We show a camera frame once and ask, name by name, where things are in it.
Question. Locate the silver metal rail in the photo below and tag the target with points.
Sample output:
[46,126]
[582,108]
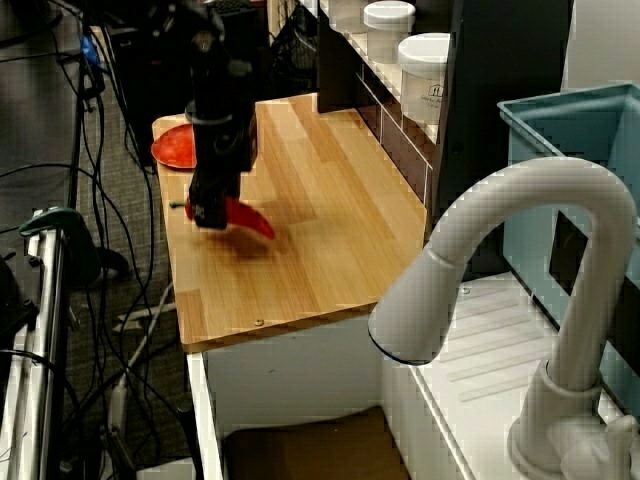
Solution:
[37,350]

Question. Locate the blue small object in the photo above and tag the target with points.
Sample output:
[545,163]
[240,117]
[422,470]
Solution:
[87,49]

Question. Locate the dark shelf side post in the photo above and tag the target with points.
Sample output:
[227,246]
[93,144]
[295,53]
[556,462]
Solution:
[500,65]

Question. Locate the white toy faucet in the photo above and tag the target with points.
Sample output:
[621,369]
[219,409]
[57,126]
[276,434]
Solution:
[530,210]

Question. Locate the white jar with printed label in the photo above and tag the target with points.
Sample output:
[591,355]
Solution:
[422,80]

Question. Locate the red toy pepper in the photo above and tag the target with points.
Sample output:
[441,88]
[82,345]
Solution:
[250,217]

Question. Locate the dark tiled backsplash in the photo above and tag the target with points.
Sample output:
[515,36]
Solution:
[395,140]

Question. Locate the teal plastic bin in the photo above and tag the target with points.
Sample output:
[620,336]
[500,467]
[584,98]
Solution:
[530,175]

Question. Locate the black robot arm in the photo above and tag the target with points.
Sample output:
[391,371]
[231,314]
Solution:
[210,60]

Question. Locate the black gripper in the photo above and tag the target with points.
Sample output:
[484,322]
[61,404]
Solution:
[225,147]

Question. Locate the light wooden shelf board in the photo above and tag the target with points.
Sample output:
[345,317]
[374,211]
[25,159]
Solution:
[380,75]

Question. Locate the dark shelf end panel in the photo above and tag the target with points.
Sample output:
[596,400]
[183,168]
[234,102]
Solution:
[337,70]

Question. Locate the green clamp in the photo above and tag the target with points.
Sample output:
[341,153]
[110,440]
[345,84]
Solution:
[60,225]

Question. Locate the plain white lidded jar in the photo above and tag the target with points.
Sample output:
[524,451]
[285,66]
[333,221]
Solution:
[387,30]
[345,12]

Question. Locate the red round plate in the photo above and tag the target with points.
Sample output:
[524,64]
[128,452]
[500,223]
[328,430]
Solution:
[172,147]

